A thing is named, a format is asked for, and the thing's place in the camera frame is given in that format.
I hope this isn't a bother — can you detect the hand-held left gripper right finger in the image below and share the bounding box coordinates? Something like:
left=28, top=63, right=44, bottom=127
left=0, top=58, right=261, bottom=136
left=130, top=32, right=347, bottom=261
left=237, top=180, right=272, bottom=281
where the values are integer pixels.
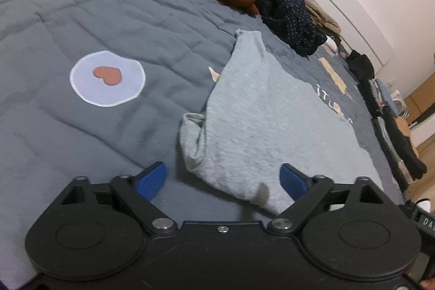
left=268, top=163, right=385, bottom=236

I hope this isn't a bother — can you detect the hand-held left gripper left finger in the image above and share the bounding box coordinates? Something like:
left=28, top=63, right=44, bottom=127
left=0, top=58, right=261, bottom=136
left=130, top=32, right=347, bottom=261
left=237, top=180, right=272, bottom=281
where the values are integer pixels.
left=61, top=161, right=179, bottom=235

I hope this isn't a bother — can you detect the grey t-shirt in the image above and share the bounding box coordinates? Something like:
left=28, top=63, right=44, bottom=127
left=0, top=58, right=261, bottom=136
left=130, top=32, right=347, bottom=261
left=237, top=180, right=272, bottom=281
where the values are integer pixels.
left=177, top=29, right=384, bottom=216

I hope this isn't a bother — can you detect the folded black sweater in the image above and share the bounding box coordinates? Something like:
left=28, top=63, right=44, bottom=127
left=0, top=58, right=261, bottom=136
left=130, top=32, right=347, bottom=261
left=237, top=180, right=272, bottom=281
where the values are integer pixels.
left=372, top=107, right=427, bottom=191

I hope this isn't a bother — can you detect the folded blue garment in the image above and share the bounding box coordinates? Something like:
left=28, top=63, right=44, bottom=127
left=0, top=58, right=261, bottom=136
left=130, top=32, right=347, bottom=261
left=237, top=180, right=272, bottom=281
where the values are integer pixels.
left=369, top=79, right=395, bottom=118

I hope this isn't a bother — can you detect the white fan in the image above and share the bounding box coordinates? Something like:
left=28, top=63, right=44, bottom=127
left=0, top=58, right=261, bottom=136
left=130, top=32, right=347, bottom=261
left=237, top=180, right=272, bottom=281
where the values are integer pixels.
left=391, top=91, right=410, bottom=119

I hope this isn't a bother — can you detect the tall cardboard box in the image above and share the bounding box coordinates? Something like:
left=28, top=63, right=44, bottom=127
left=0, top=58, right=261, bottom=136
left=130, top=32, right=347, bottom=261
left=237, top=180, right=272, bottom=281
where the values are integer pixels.
left=404, top=66, right=435, bottom=127

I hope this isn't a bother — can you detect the small white pillow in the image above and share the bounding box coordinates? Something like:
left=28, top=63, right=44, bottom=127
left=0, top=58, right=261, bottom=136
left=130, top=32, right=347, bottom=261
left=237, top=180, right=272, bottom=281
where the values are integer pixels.
left=323, top=37, right=339, bottom=55

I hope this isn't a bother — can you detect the folded khaki garment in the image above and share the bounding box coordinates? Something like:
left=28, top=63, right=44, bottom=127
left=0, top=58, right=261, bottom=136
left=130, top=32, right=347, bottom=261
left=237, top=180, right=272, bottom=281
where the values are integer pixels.
left=282, top=0, right=342, bottom=36

